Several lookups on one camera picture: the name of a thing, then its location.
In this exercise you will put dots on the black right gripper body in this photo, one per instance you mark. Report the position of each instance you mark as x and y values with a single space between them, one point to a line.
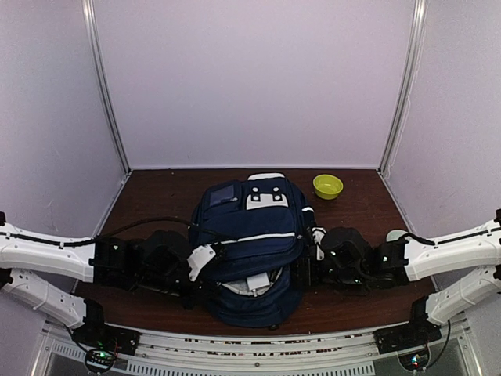
307 271

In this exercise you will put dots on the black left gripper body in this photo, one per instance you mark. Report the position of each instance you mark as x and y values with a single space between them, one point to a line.
202 288

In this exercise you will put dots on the white power adapter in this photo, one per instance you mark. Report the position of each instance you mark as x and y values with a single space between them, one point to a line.
257 282

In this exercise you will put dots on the navy blue student backpack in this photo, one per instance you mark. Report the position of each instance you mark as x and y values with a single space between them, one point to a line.
260 221

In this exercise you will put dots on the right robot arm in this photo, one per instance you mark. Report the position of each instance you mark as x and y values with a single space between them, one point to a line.
342 258

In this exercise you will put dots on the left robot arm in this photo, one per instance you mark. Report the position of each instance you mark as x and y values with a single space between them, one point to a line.
163 262

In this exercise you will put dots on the lime green bowl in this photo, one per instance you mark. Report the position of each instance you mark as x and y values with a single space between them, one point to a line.
327 187

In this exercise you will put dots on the teal patterned ceramic bowl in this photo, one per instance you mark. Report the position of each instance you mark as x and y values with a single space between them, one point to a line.
394 235

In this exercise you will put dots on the aluminium front rail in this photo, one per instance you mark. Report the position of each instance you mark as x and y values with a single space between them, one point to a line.
340 353

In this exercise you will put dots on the aluminium frame post right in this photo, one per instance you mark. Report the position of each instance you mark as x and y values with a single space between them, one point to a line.
410 67

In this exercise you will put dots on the aluminium frame post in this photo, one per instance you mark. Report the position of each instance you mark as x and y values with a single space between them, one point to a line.
410 67
89 14

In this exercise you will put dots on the aluminium frame post left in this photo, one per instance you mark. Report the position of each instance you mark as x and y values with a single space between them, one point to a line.
89 14

